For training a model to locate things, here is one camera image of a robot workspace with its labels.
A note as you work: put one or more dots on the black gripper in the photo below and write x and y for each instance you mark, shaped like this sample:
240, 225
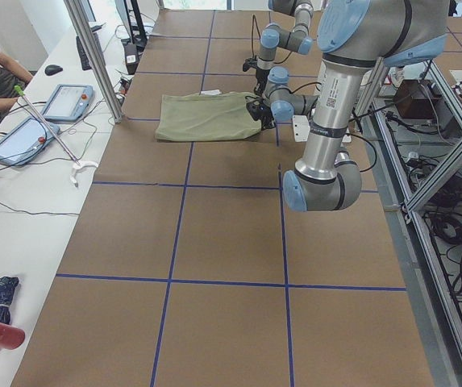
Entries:
260, 75
265, 118

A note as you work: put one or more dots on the olive green long-sleeve shirt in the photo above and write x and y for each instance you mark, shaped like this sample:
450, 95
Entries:
202, 118

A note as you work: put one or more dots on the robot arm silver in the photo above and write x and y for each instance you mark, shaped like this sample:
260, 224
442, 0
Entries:
352, 36
297, 39

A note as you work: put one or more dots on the white shirt price tag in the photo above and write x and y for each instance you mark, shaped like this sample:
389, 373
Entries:
211, 92

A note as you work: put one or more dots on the black keyboard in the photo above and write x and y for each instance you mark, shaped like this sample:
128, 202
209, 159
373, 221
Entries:
85, 64

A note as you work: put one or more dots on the metal rod with hook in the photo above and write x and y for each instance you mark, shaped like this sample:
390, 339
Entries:
78, 164

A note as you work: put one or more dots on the upper teach pendant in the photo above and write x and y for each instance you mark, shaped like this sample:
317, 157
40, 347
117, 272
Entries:
68, 103

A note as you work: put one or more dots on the teach pendant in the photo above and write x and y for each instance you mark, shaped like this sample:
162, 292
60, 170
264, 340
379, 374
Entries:
68, 103
22, 144

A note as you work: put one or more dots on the black computer mouse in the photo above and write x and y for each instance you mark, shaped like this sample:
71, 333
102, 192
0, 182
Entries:
52, 69

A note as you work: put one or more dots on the lower teach pendant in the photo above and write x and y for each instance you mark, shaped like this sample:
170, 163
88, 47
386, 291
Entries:
22, 144

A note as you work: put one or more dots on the dark folded umbrella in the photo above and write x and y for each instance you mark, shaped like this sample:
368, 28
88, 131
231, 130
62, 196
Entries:
8, 285

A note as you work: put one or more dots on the aluminium frame rack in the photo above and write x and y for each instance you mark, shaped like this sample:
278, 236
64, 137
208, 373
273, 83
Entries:
419, 167

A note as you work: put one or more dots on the aluminium frame post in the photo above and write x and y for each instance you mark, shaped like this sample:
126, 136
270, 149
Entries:
83, 30

